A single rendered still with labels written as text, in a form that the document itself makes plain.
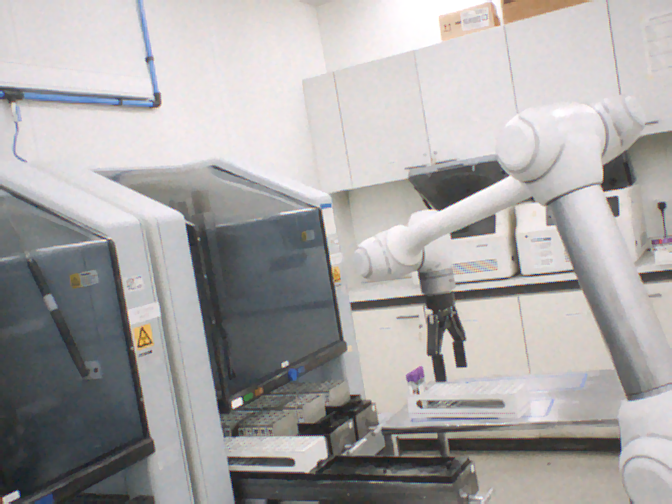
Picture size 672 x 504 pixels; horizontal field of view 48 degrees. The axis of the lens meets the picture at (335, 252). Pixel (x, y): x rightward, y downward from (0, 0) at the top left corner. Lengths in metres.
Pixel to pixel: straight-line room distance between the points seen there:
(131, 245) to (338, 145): 3.02
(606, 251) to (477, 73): 2.92
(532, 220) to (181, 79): 1.83
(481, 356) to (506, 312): 0.28
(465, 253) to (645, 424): 2.68
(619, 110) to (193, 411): 1.08
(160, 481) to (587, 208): 1.00
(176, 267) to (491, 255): 2.45
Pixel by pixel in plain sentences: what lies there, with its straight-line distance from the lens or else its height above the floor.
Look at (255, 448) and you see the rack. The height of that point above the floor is 0.86.
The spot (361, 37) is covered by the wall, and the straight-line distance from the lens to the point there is 4.90.
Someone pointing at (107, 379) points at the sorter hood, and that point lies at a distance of 1.54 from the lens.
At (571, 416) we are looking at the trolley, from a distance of 1.90.
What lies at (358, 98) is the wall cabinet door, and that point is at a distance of 4.50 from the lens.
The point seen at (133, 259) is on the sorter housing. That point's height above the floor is 1.35.
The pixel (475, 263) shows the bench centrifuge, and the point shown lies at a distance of 3.97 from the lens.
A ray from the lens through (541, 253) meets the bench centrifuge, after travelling 3.88.
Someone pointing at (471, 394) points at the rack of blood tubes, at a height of 0.88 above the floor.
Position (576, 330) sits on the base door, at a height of 0.62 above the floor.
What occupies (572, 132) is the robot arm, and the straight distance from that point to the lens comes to 1.42.
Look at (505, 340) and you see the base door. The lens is 4.00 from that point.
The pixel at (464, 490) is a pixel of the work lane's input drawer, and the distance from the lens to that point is 1.67.
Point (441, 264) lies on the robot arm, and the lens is 1.92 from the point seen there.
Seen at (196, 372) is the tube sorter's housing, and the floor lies 1.08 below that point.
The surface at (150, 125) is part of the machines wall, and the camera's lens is 3.47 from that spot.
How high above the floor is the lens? 1.38
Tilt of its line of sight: 3 degrees down
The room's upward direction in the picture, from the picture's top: 10 degrees counter-clockwise
